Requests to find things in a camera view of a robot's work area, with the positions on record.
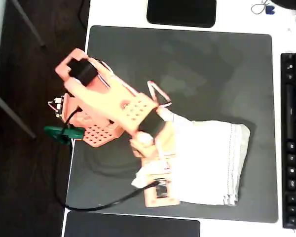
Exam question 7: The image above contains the white striped kitchen towel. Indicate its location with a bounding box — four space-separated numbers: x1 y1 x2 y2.
130 116 251 206

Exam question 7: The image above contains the black tablet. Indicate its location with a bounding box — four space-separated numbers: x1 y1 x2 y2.
63 211 201 237

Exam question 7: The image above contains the black desk mat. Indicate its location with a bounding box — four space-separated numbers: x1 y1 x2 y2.
65 25 279 224

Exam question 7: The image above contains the green table clamp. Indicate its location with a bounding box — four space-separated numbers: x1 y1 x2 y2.
43 125 86 144

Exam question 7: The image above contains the black keyboard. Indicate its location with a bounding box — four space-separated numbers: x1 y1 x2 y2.
280 52 296 229

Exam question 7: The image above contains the black round object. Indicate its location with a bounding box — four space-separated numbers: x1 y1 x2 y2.
271 0 296 10

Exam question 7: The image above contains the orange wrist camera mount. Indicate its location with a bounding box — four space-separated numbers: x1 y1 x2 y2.
143 172 181 208

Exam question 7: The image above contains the black camera cable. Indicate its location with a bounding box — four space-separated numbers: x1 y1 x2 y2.
54 108 161 212

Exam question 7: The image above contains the thin black floor cable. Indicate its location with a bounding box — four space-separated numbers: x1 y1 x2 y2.
78 0 89 29

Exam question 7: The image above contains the thin wire loop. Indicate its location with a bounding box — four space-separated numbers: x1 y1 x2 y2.
251 0 272 15

